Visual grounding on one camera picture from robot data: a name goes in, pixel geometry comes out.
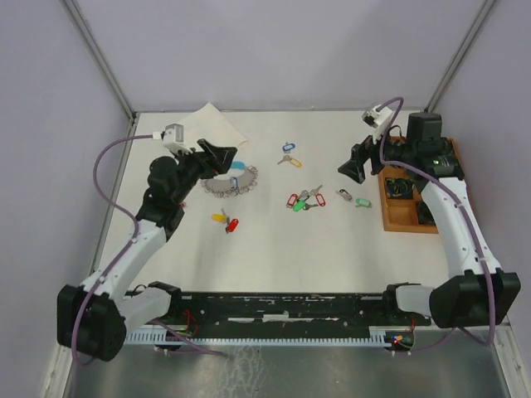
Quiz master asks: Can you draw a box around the yellow tag key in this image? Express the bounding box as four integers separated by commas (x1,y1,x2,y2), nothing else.
277,154,303,168
212,209,230,223

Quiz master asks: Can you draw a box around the aluminium frame post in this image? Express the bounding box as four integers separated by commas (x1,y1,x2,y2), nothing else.
60,0,135,120
423,0,499,113

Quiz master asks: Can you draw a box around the left aluminium frame post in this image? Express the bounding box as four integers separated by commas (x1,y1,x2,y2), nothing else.
60,0,135,120

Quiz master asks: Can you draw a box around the black tag key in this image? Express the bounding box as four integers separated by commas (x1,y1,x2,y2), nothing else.
336,189,353,202

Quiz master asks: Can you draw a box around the wooden compartment tray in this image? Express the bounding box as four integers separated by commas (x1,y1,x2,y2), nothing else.
378,136,461,235

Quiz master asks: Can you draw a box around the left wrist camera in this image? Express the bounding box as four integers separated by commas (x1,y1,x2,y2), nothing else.
161,124,194,156

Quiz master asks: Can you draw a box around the white folded cloth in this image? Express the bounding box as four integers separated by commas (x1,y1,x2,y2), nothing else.
178,103,248,149

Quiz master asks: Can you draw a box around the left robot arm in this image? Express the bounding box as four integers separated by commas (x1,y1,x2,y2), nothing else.
56,138,237,362

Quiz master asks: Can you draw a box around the black fabric bundle bottom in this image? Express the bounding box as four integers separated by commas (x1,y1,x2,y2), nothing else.
416,201,436,226

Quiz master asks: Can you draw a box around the blue tag upper key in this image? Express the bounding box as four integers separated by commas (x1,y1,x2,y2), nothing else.
282,143,296,153

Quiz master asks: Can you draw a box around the green tag key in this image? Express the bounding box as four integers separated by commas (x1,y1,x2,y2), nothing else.
355,198,372,208
292,200,306,212

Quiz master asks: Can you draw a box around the red tag key bunch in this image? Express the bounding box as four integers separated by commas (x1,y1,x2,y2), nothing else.
285,184,326,211

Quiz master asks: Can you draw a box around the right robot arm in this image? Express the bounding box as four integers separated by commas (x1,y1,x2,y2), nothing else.
338,105,521,328

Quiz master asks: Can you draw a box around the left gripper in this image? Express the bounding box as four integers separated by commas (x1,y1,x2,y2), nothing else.
170,138,236,204

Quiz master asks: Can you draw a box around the right aluminium frame post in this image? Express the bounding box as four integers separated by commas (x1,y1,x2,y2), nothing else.
423,0,499,113

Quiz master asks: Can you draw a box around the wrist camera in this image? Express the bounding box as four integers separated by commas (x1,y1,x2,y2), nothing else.
362,105,393,144
161,124,194,156

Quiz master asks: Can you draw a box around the red tag small key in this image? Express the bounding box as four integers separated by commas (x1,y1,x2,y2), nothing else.
225,218,239,233

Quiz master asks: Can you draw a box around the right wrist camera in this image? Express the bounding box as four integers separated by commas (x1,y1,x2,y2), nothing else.
362,105,393,144

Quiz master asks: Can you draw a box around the grey slotted cable duct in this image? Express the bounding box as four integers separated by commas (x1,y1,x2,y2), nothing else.
124,326,393,346

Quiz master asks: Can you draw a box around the black mounting plate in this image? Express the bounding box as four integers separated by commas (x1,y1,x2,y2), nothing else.
159,292,431,340

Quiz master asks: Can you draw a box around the floral fabric bundle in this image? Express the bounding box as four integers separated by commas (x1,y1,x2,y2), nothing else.
385,177,414,200

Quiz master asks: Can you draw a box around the blue handled key organiser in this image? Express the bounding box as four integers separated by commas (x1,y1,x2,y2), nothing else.
202,161,258,198

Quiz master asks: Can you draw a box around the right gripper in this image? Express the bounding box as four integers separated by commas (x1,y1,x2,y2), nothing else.
338,120,417,184

